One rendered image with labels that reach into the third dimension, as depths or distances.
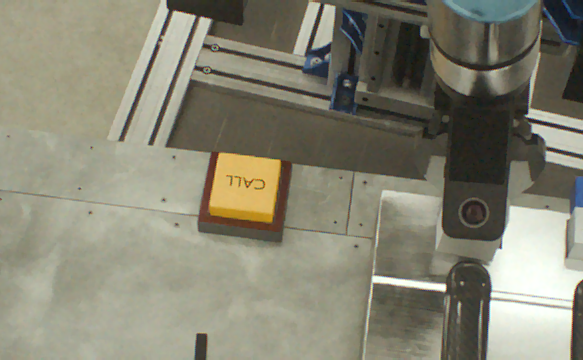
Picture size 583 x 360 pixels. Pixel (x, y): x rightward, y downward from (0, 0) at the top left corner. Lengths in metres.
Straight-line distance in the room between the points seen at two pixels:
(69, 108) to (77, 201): 1.04
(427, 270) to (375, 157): 0.87
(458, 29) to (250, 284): 0.45
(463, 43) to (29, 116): 1.51
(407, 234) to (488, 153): 0.22
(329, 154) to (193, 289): 0.80
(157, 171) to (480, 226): 0.42
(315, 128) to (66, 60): 0.55
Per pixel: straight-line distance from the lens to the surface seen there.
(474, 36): 0.81
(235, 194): 1.19
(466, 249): 1.10
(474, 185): 0.92
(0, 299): 1.20
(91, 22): 2.37
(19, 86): 2.31
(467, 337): 1.09
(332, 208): 1.22
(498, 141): 0.92
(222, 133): 1.97
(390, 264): 1.10
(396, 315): 1.08
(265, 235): 1.19
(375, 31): 1.72
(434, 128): 0.96
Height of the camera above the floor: 1.86
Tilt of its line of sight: 59 degrees down
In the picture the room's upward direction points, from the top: 4 degrees clockwise
